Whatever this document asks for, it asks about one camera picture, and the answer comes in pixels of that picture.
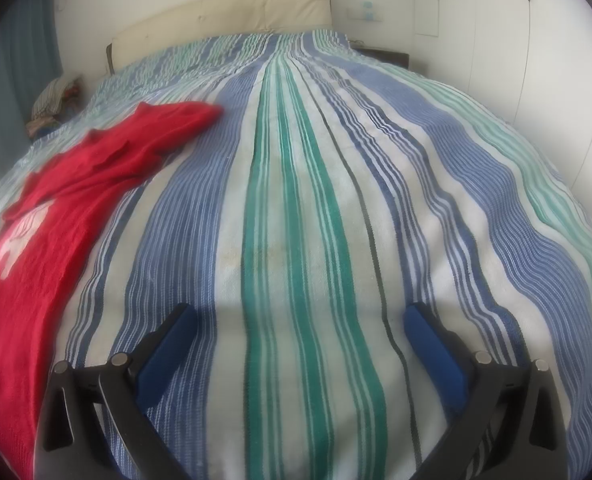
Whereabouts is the pile of clothes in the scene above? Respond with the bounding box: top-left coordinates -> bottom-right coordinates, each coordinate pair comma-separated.
26,76 -> 84,139

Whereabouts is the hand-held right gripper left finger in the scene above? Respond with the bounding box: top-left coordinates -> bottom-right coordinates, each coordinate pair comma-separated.
33,302 -> 199,480

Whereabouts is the white wardrobe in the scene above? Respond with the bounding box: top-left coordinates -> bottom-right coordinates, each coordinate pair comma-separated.
411,0 -> 592,221

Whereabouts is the blue curtain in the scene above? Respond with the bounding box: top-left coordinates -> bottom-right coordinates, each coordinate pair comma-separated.
0,0 -> 64,137

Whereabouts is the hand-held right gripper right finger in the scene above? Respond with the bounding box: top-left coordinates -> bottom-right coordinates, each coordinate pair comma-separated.
403,302 -> 571,480

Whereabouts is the cream padded headboard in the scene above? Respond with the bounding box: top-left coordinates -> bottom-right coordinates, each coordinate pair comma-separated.
106,0 -> 333,74

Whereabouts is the red sweater with white rabbit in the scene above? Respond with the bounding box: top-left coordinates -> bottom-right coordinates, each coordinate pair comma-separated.
0,101 -> 225,480

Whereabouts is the dark wooden nightstand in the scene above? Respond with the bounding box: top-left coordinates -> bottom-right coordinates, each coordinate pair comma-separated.
351,45 -> 411,69

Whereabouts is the blue green striped bedspread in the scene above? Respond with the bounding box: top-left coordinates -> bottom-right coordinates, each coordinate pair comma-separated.
0,30 -> 592,480

